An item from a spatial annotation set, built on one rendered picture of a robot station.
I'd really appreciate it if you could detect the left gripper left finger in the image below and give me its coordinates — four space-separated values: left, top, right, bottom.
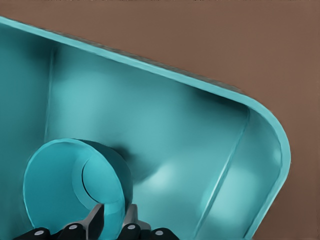
56 203 105 240

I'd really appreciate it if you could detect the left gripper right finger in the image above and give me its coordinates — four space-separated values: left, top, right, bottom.
119 203 152 240

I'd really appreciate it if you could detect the teal cup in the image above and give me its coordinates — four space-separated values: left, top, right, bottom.
22 138 134 233

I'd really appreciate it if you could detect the teal plastic box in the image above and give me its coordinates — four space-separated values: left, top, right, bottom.
0 15 292 240

